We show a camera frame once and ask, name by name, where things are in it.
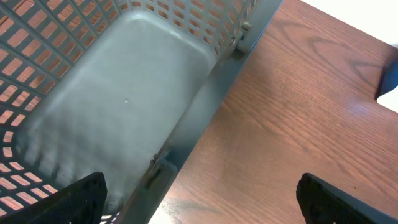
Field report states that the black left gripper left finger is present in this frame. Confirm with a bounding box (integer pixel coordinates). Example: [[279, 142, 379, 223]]
[[1, 172, 108, 224]]

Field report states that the white barcode scanner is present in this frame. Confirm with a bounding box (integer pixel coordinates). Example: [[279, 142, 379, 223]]
[[375, 59, 398, 113]]

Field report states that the grey plastic basket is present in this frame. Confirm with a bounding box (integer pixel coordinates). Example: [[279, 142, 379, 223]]
[[1, 0, 280, 223]]

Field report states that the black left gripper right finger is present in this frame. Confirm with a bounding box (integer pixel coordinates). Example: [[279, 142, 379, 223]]
[[296, 173, 397, 224]]

